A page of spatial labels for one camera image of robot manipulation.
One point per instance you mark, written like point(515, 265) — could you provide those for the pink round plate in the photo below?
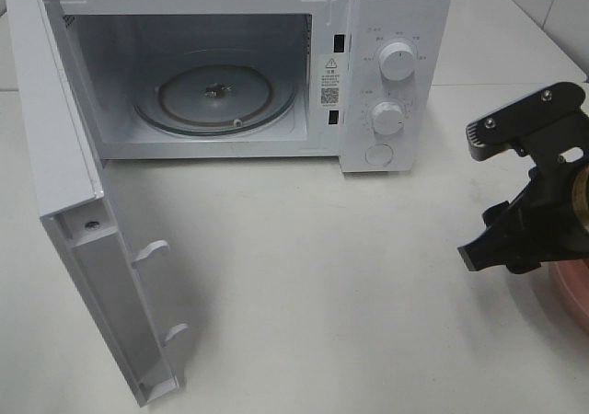
point(570, 279)

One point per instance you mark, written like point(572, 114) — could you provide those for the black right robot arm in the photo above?
point(547, 221)

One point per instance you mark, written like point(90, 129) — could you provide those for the upper white power knob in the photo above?
point(397, 60)

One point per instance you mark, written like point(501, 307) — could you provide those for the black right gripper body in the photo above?
point(556, 209)

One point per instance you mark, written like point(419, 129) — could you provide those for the round white door button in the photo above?
point(379, 155)

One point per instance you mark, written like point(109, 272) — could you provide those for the white microwave door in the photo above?
point(74, 201)

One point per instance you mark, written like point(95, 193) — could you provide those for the white warning label sticker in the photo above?
point(329, 81)

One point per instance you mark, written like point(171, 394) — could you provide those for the glass microwave turntable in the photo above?
point(217, 92)

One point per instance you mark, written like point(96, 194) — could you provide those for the white microwave oven body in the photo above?
point(115, 37)

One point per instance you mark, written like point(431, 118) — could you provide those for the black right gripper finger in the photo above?
point(506, 241)

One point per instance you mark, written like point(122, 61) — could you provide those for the white timer knob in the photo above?
point(387, 118)

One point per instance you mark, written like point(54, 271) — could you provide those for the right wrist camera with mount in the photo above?
point(543, 125)

